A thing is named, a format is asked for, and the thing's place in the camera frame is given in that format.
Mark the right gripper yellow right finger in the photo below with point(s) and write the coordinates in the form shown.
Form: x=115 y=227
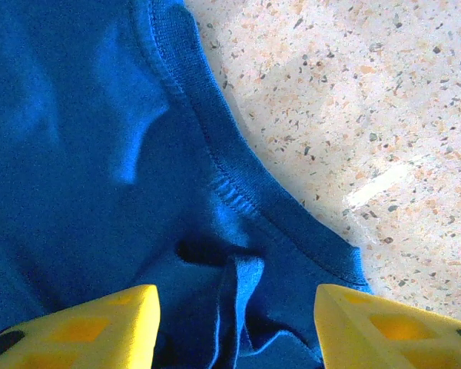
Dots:
x=392 y=334

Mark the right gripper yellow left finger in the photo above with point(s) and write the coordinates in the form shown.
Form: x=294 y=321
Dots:
x=84 y=334

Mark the blue t-shirt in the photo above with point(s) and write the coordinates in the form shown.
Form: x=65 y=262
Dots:
x=80 y=153

